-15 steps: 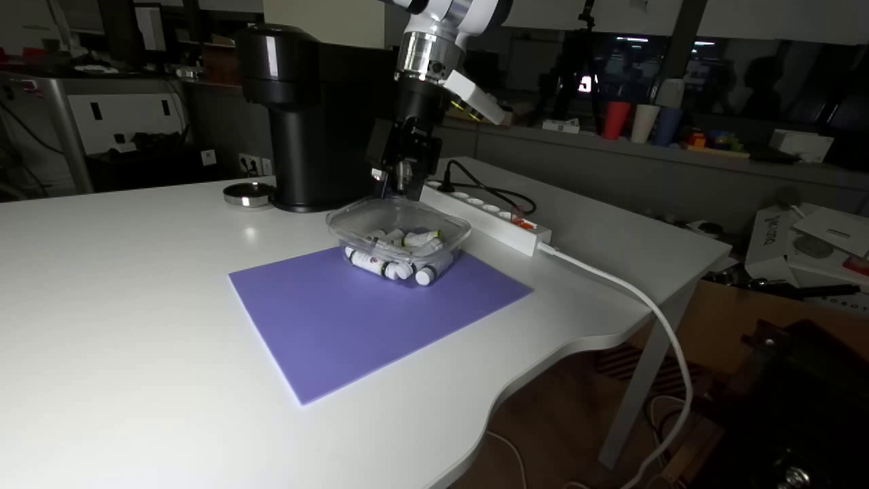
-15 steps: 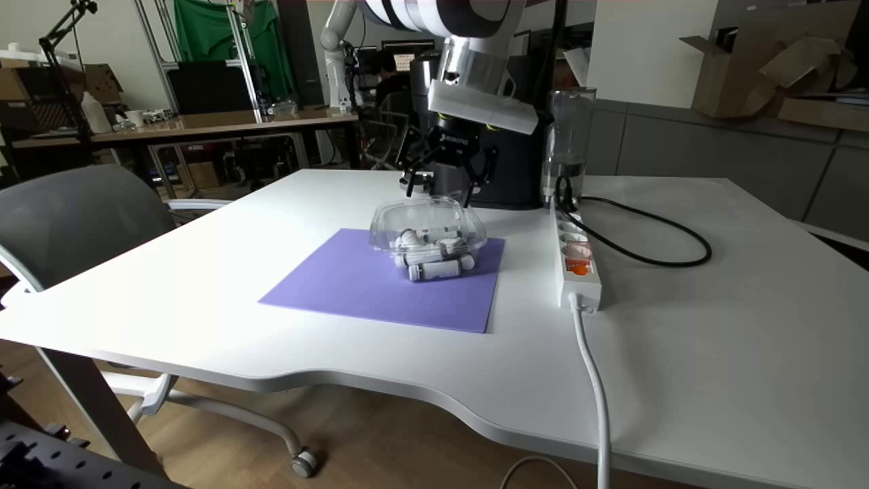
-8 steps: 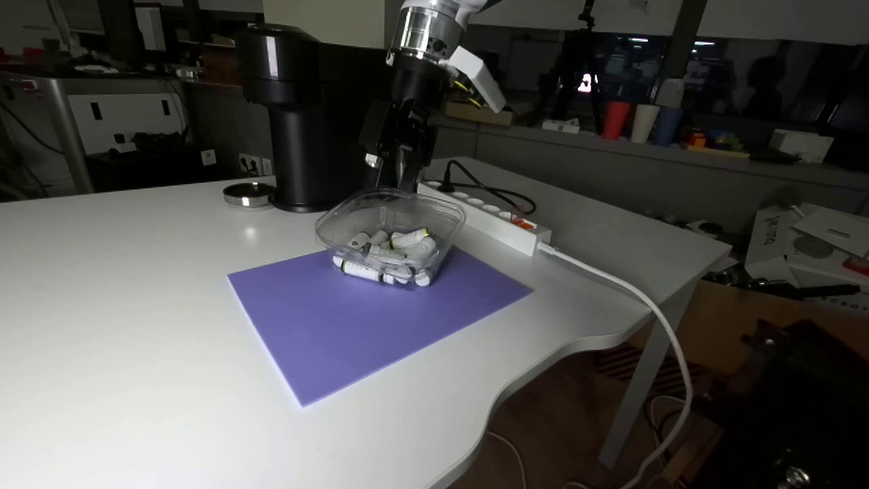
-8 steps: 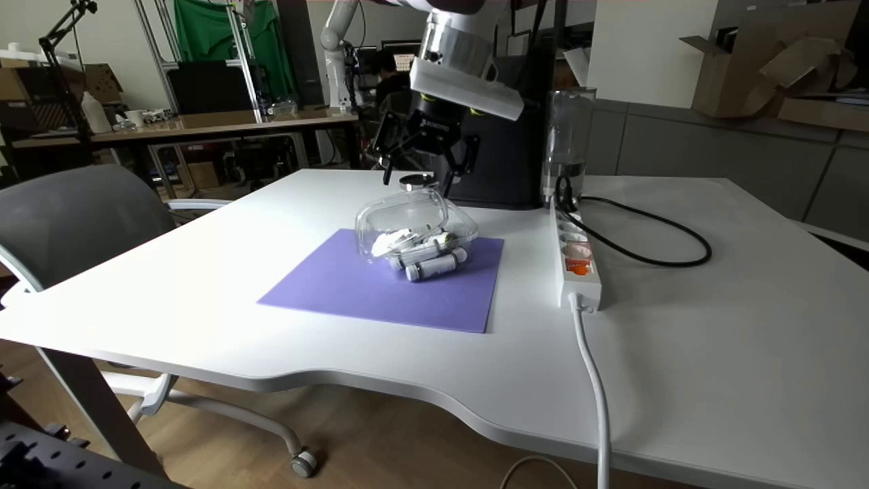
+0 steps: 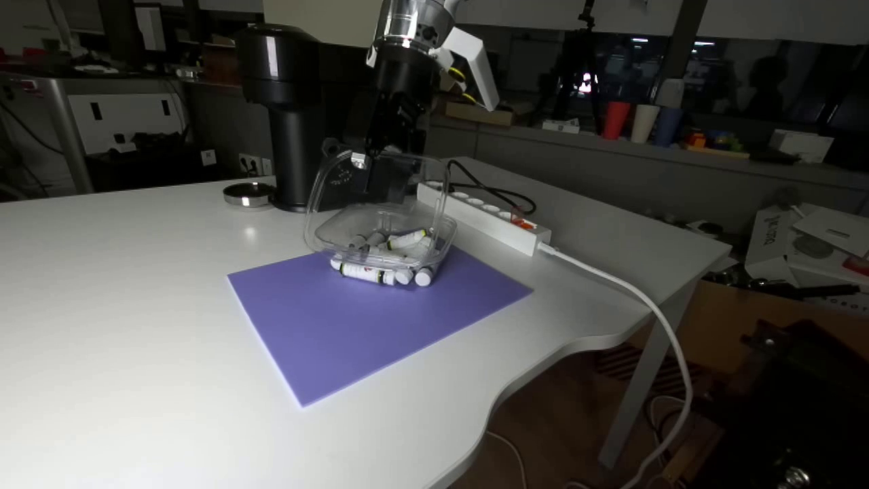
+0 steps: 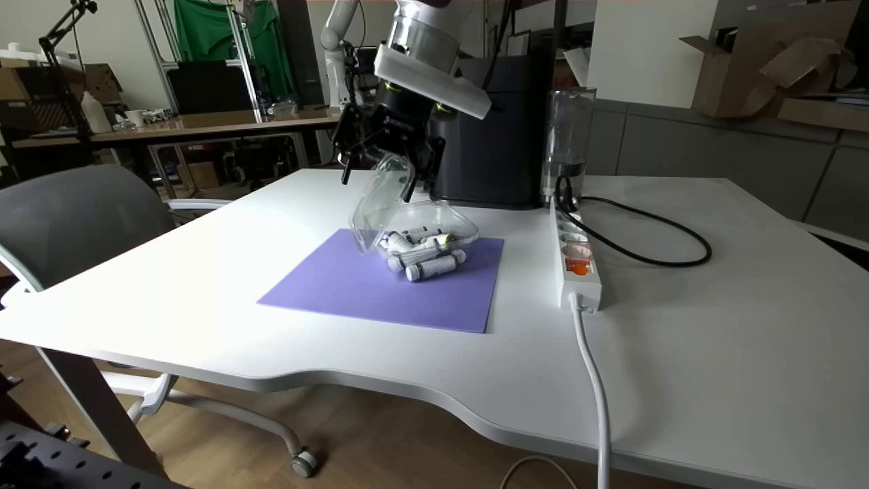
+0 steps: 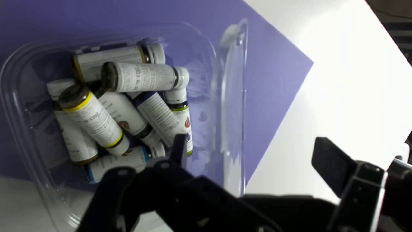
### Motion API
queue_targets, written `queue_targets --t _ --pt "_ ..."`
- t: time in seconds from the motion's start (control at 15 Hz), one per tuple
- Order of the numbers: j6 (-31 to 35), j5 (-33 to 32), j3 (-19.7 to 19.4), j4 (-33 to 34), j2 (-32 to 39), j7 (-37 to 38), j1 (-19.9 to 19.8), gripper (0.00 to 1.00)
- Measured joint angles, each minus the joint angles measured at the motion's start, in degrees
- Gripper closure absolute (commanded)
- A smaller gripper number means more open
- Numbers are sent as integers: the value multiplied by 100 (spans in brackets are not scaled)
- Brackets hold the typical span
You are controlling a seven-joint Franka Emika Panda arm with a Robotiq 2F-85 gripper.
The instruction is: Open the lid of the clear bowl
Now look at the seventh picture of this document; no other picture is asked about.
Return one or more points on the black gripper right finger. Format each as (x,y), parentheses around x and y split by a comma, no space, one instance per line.
(356,188)

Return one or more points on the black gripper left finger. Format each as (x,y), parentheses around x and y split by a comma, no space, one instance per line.
(172,197)

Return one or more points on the clear plastic tray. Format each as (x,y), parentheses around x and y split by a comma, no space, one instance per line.
(235,107)

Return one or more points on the clear plastic bowl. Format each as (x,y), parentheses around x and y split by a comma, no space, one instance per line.
(33,129)

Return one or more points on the blue-band label bottle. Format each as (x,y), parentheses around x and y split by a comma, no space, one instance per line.
(116,163)

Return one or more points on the blue-label bottle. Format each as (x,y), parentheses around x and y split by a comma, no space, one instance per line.
(161,116)

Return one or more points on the green-band label bottle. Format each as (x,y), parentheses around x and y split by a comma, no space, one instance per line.
(182,111)

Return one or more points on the white-label bottle brown print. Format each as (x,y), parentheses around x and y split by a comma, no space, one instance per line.
(124,114)

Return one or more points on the yellow-band label bottle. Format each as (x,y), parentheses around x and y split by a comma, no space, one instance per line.
(97,120)

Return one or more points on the plain white-label bottle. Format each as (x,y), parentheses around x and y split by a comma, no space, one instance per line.
(72,139)

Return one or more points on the white-label bottle dark base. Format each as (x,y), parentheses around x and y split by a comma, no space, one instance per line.
(146,76)

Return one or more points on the white-label bottle gold bands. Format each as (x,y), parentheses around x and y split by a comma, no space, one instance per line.
(111,59)

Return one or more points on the purple rectangular mat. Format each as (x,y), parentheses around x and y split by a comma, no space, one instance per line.
(266,65)

